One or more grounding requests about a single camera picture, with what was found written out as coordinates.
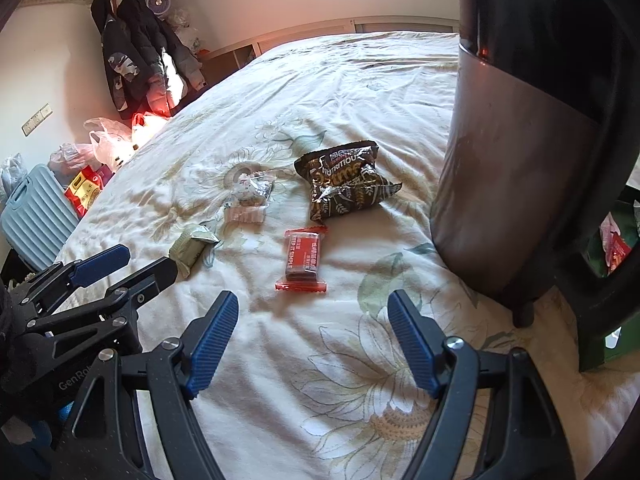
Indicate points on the small white fan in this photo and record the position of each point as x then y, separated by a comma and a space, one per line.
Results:
159, 2

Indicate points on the tall dark air fryer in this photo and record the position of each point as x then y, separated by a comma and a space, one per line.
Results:
525, 160

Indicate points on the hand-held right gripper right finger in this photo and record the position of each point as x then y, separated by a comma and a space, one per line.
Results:
415, 345

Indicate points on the white hanging plastic bags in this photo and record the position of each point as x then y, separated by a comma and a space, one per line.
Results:
182, 30

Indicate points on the light blue ribbed suitcase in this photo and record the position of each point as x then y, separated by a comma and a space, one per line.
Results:
35, 215

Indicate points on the pinkish plastic bag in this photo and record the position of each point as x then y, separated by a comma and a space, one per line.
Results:
70, 160

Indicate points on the person's left hand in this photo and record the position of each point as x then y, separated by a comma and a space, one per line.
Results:
25, 355

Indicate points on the clear white candy packet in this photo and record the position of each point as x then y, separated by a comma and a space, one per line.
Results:
250, 195

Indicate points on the small red bar packet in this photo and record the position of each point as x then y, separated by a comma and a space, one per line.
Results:
302, 260

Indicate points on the green cardboard tray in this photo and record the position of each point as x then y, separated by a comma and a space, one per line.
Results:
616, 355

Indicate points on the wall socket strip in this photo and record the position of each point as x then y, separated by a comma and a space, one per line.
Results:
36, 119

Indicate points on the blue plastic object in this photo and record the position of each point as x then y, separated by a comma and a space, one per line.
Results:
60, 417

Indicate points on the low wooden shelf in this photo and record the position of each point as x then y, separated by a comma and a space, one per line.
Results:
280, 37

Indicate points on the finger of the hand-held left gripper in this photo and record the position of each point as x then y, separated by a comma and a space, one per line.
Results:
135, 285
100, 262

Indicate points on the black puffer jacket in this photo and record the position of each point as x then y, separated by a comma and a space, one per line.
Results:
155, 45

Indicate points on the orange plastic bag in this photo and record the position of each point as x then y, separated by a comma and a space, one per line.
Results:
147, 127

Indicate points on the brown black snack packet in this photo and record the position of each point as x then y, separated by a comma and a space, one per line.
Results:
345, 185

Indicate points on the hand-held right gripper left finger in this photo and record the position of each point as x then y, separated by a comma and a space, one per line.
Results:
212, 345

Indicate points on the red yellow snack bag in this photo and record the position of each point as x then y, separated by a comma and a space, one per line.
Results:
85, 192

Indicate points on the camouflage dark jacket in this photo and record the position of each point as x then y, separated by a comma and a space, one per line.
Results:
120, 65

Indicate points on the small green snack packet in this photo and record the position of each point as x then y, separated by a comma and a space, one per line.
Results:
192, 250

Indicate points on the white plastic bag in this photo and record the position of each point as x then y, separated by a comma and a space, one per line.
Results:
107, 142

